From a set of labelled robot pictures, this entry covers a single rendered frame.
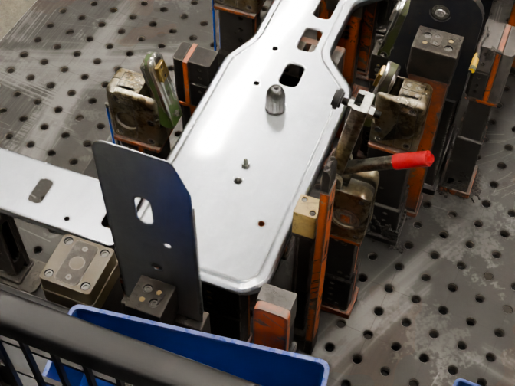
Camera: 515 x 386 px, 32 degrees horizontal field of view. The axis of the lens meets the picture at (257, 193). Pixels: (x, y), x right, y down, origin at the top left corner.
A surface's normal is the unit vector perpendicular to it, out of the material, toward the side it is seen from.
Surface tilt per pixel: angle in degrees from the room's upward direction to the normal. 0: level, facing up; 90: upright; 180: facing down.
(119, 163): 90
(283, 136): 0
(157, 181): 90
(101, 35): 0
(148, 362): 0
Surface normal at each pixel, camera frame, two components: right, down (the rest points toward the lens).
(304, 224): -0.37, 0.75
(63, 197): 0.00, -0.58
